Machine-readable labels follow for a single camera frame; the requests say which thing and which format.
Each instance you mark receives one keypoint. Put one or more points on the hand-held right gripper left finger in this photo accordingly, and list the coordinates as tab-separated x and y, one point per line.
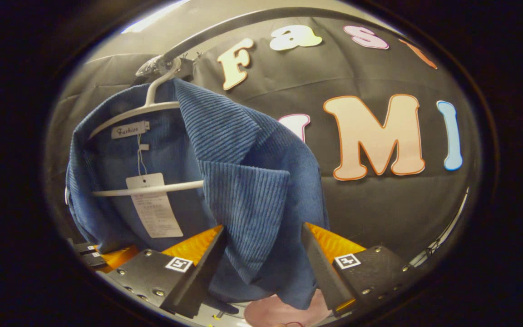
204	277

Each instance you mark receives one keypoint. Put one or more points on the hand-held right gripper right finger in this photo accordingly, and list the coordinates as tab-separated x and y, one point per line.
320	272

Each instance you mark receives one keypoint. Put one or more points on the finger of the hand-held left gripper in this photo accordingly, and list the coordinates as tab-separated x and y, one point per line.
116	259
82	248

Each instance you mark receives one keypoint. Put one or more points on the pink laundry hamper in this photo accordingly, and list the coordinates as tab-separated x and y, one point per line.
279	313

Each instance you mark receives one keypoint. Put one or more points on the white plastic hanger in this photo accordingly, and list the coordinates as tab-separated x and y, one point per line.
184	185

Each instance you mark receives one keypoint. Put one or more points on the black clothes rack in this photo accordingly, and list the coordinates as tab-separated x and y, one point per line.
207	35

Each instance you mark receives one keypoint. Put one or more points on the white paper garment tag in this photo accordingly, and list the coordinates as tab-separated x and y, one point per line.
152	209

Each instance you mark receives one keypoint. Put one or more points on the black backdrop cloth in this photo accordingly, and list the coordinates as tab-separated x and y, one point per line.
370	213

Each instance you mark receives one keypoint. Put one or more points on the black tripod stand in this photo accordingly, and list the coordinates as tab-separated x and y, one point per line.
435	245

